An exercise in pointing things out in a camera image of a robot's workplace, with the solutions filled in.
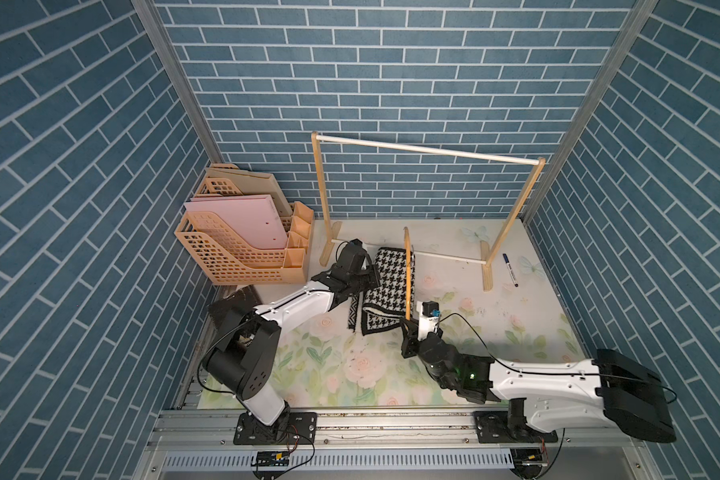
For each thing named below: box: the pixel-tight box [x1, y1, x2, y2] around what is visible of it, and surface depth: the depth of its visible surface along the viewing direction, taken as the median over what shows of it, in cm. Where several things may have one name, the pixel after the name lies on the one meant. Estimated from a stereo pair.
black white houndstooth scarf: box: [348, 246, 416, 336], surface depth 90 cm
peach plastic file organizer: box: [174, 165, 315, 285], surface depth 98 cm
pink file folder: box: [184, 194, 289, 250], surface depth 93 cm
